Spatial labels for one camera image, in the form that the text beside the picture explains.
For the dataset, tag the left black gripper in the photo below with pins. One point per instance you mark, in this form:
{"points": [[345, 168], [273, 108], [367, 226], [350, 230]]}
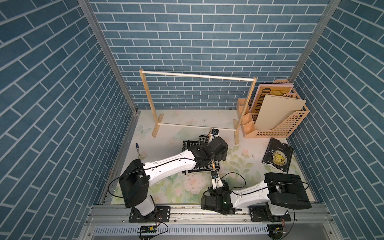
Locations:
{"points": [[219, 156]]}

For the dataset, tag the right circuit board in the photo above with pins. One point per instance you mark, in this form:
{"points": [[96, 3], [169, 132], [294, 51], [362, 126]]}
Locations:
{"points": [[276, 231]]}

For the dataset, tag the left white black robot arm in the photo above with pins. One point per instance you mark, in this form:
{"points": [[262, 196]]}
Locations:
{"points": [[136, 179]]}

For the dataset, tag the black book gold cover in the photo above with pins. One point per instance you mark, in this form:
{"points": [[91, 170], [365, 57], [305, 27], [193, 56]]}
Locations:
{"points": [[278, 155]]}

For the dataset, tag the pink book in organizer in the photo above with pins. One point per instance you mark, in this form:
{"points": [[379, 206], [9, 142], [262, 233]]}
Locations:
{"points": [[268, 89]]}

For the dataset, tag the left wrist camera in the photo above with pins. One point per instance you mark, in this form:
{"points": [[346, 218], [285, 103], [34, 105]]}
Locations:
{"points": [[213, 134]]}

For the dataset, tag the orange wooden clothes hanger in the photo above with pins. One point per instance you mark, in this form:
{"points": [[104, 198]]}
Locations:
{"points": [[211, 137]]}

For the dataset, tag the circuit board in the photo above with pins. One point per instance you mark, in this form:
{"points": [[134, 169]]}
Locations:
{"points": [[144, 230], [276, 231]]}

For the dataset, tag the right aluminium corner post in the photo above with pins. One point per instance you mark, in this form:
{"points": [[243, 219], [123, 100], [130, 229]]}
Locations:
{"points": [[317, 32]]}

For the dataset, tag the beige board in organizer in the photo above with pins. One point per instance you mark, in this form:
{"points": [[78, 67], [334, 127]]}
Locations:
{"points": [[275, 109]]}

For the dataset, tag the blue marker pen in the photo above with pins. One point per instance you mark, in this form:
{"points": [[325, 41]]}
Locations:
{"points": [[138, 151]]}

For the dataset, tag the wooden clothes rack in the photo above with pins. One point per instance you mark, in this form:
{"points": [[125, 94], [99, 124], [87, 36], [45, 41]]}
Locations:
{"points": [[179, 91]]}

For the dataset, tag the aluminium corner post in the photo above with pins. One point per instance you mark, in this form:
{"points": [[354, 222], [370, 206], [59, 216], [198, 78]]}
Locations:
{"points": [[317, 32], [95, 26]]}

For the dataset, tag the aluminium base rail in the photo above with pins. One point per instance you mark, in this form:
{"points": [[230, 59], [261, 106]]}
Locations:
{"points": [[188, 222]]}

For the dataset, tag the floral table mat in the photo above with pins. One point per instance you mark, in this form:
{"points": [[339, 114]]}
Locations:
{"points": [[243, 165]]}

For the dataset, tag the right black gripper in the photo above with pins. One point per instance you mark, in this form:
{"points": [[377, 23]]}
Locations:
{"points": [[210, 191]]}

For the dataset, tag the left aluminium corner post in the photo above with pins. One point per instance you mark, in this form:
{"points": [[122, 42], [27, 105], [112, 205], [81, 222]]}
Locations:
{"points": [[95, 26]]}

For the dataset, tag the black white houndstooth scarf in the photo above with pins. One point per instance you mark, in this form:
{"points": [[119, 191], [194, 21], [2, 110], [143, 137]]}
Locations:
{"points": [[188, 144]]}

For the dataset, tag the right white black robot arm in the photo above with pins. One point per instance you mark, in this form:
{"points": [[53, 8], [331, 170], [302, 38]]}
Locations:
{"points": [[278, 192]]}

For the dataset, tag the left circuit board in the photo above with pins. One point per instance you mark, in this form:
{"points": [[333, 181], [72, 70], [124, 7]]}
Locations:
{"points": [[144, 230]]}

